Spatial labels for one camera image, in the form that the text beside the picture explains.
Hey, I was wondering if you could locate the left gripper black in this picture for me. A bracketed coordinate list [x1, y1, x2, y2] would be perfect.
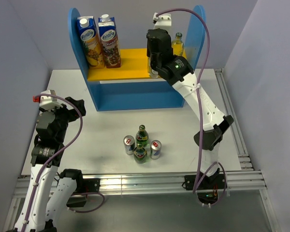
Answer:
[40, 96, 85, 142]

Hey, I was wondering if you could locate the clear glass bottle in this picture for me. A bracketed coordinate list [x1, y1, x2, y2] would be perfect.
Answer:
[172, 32, 184, 56]
[147, 57, 159, 79]

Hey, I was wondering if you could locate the energy drink can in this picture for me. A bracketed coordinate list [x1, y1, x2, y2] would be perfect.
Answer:
[123, 135, 135, 155]
[150, 140, 161, 160]

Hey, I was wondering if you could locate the green glass bottle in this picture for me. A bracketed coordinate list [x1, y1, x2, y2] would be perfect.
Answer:
[133, 142, 147, 164]
[135, 125, 149, 147]

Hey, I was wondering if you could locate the green glass bottle front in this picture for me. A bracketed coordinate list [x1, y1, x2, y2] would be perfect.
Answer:
[133, 142, 147, 164]

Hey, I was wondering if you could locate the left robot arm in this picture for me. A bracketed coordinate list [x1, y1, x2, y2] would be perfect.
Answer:
[12, 93, 86, 232]

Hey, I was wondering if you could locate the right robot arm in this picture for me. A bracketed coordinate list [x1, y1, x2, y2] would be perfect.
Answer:
[146, 29, 234, 191]

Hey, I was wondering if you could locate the blue and yellow wooden shelf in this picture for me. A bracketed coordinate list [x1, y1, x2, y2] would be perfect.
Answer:
[67, 5, 206, 112]

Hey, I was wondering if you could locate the grape juice carton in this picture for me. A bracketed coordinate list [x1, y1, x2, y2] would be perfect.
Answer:
[98, 14, 121, 69]

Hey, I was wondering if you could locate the pineapple juice carton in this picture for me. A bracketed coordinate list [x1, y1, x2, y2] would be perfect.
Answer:
[77, 16, 105, 69]

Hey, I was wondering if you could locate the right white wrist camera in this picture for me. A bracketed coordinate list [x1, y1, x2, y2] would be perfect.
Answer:
[153, 13, 172, 34]

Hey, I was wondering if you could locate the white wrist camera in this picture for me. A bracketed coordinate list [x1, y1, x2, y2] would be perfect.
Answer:
[153, 13, 172, 34]
[33, 96, 62, 111]

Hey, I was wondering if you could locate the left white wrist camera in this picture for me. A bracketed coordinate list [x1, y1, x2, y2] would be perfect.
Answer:
[33, 96, 62, 111]

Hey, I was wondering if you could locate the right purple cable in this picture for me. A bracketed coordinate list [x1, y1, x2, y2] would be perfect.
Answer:
[153, 8, 228, 207]

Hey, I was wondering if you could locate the aluminium frame rail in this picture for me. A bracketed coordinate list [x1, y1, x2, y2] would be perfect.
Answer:
[2, 68, 281, 232]

